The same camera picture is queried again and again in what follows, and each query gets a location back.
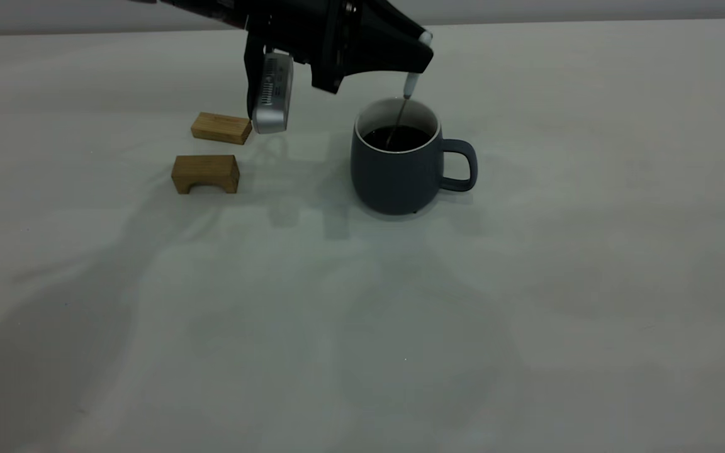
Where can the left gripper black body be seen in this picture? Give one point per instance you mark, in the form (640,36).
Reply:
(318,31)

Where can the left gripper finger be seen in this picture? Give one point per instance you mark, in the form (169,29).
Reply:
(387,58)
(394,22)

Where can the dark grey ceramic mug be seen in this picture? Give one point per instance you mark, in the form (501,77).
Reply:
(400,182)

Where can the flat rectangular wooden block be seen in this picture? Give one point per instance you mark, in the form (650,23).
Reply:
(221,128)

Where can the arched wooden block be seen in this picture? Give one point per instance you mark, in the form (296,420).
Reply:
(206,168)

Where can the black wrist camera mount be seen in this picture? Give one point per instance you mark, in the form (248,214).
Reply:
(253,69)

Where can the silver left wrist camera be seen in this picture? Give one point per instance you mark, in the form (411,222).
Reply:
(273,94)

